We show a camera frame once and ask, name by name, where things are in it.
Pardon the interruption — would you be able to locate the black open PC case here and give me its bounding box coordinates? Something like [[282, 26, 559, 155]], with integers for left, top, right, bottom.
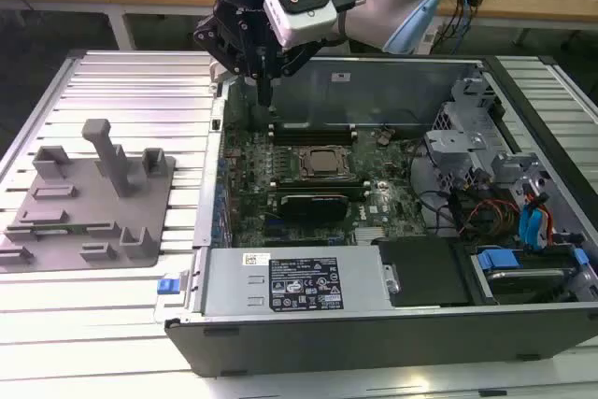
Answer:
[[153, 50, 598, 379]]

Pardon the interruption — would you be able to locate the black plastic cover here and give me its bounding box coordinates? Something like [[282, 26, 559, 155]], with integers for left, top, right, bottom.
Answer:
[[371, 235, 473, 309]]

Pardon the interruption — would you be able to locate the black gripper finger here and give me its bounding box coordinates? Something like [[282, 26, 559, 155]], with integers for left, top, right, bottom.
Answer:
[[192, 14, 267, 107], [264, 37, 324, 107]]

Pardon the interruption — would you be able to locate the black RAM slot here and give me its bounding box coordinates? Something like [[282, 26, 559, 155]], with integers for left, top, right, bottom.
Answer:
[[272, 134, 360, 147], [272, 122, 357, 135], [269, 178, 371, 187]]

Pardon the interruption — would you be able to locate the orange red wire bundle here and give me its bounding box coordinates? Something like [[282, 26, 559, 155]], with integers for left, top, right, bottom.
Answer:
[[457, 199, 520, 237]]

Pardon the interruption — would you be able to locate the silver heat sink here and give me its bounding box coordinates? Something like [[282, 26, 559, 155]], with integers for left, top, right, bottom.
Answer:
[[353, 226, 392, 247]]

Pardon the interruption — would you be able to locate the silver CPU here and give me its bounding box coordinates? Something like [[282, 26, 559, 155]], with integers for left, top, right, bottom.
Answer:
[[310, 150, 338, 172]]

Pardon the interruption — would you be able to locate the grey metal drive cage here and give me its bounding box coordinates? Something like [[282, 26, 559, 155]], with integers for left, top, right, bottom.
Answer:
[[422, 75, 557, 213]]

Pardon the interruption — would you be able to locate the black graphics card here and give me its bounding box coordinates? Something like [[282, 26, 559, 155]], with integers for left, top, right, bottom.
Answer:
[[278, 192, 350, 223]]

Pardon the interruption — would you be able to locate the grey parts rack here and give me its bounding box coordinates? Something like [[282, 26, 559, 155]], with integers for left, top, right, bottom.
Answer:
[[0, 118, 178, 274]]

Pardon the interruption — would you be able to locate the hard disk in blue carrier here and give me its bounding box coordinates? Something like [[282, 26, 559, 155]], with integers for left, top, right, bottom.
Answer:
[[470, 247, 589, 306]]

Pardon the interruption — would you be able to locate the green motherboard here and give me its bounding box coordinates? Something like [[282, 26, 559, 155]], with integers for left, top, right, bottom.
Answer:
[[219, 127, 429, 250]]

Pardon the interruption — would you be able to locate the black internal power cable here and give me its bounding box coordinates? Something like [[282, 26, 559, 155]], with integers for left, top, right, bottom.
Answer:
[[405, 136, 464, 235]]

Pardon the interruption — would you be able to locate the silver power supply unit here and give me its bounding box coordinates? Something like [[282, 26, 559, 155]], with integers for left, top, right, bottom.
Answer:
[[198, 248, 392, 319]]

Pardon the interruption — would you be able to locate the blue flat data cable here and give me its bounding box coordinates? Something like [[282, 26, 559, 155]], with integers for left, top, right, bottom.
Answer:
[[532, 204, 556, 251], [517, 206, 539, 251]]

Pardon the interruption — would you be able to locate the CPU socket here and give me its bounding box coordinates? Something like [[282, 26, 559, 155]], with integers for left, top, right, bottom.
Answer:
[[296, 145, 352, 180]]

